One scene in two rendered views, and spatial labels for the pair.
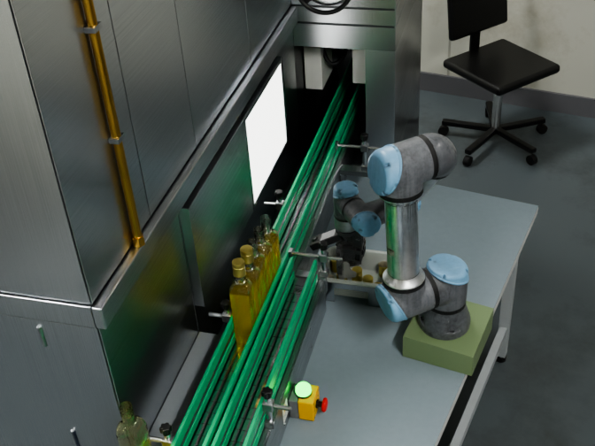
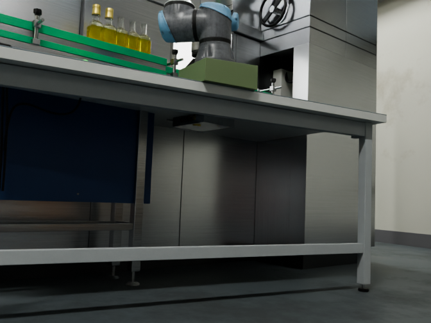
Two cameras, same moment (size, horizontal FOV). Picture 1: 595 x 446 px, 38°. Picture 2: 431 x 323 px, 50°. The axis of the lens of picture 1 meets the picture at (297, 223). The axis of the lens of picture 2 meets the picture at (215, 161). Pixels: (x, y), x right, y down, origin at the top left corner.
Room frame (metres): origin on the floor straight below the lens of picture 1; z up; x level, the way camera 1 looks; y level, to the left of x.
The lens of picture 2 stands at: (0.47, -1.29, 0.37)
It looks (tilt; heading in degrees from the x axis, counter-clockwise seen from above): 5 degrees up; 32
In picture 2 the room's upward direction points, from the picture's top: 2 degrees clockwise
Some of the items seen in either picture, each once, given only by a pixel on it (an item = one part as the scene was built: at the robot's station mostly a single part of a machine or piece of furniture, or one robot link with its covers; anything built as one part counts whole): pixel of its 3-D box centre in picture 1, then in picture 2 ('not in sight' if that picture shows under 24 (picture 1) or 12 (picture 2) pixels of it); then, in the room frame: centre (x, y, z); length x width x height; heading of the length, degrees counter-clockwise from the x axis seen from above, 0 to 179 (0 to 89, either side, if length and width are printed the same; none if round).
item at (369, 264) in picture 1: (356, 275); not in sight; (2.12, -0.18, 0.80); 0.22 x 0.17 x 0.09; 73
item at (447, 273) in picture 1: (444, 280); (213, 23); (1.83, -0.40, 1.00); 0.13 x 0.12 x 0.14; 112
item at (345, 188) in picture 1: (346, 201); not in sight; (2.11, -0.15, 1.10); 0.09 x 0.08 x 0.11; 22
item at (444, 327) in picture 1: (444, 309); (215, 55); (1.84, -0.41, 0.88); 0.15 x 0.15 x 0.10
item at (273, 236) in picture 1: (269, 258); (142, 57); (2.00, 0.09, 0.99); 0.06 x 0.06 x 0.21; 72
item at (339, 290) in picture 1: (348, 276); not in sight; (2.13, -0.15, 0.79); 0.27 x 0.17 x 0.08; 73
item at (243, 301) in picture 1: (243, 310); (93, 45); (1.78, 0.17, 0.99); 0.06 x 0.06 x 0.21; 73
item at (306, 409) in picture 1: (305, 402); not in sight; (1.61, 0.01, 0.79); 0.07 x 0.07 x 0.07; 73
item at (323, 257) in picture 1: (316, 257); (171, 64); (2.04, -0.05, 0.95); 0.17 x 0.03 x 0.12; 73
